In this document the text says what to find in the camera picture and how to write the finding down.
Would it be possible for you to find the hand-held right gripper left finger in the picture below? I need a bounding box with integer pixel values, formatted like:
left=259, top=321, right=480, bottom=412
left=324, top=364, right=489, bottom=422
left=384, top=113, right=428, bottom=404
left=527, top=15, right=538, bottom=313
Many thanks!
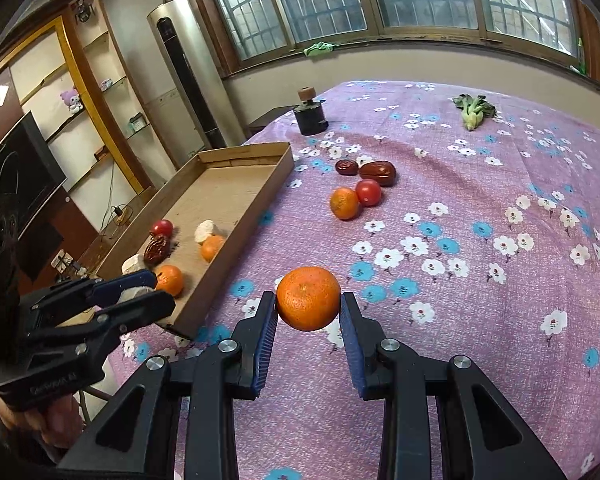
left=57, top=290, right=279, bottom=480

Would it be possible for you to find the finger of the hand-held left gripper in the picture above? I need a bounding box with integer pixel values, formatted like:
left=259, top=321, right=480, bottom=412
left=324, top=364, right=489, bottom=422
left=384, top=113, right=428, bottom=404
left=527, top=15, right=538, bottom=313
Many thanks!
left=30, top=269, right=157, bottom=318
left=80, top=290, right=177, bottom=356

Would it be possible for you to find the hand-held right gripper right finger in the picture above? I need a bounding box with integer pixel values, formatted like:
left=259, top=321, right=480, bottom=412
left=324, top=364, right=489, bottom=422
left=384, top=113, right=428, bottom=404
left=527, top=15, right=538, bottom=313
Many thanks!
left=339, top=291, right=568, bottom=480

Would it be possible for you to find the orange mandarin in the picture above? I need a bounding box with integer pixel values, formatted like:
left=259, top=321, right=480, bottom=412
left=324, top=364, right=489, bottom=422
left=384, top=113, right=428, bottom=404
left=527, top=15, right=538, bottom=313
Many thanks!
left=200, top=235, right=227, bottom=263
left=276, top=266, right=342, bottom=332
left=329, top=187, right=361, bottom=221
left=155, top=265, right=185, bottom=297

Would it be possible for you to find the cardboard box tray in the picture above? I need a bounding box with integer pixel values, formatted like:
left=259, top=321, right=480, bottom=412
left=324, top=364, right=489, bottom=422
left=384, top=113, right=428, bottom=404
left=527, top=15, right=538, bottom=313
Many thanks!
left=96, top=141, right=296, bottom=341

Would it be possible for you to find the person's left hand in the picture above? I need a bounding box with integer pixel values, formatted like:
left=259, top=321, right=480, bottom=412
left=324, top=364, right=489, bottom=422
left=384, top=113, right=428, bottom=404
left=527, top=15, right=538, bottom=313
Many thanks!
left=0, top=392, right=86, bottom=456

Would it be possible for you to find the black television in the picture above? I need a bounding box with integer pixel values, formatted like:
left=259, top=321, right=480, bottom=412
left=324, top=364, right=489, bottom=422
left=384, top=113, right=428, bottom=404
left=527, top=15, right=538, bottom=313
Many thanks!
left=0, top=111, right=68, bottom=241

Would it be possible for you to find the purple plush toy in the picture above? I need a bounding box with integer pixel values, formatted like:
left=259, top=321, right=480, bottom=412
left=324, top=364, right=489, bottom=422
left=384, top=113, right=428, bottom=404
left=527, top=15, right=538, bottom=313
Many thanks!
left=60, top=87, right=84, bottom=113

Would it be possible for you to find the yellow framed shelf cabinet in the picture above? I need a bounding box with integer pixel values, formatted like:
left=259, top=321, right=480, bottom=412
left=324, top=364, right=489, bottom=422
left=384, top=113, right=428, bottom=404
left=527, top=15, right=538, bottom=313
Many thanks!
left=0, top=0, right=181, bottom=201

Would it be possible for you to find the dark side table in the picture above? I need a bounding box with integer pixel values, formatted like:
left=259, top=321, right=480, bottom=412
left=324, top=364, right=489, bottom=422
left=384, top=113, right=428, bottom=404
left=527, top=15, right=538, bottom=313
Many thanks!
left=247, top=105, right=301, bottom=136

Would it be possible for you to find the silver tower air conditioner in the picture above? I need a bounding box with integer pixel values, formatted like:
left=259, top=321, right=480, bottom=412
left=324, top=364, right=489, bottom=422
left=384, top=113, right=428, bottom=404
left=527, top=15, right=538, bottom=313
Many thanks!
left=146, top=0, right=241, bottom=171

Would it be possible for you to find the black jar with wooden knob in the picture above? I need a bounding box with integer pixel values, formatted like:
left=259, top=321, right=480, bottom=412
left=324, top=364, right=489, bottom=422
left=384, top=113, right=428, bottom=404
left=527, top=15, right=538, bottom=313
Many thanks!
left=293, top=86, right=329, bottom=137

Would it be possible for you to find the green bok choy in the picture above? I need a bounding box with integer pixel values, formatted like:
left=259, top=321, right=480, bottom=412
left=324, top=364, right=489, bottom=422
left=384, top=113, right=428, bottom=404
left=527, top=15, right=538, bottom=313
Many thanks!
left=452, top=94, right=497, bottom=132

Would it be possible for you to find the window with metal grille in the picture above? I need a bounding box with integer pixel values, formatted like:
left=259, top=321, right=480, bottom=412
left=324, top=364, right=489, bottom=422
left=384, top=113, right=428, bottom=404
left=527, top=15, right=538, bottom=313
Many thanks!
left=182, top=0, right=600, bottom=81

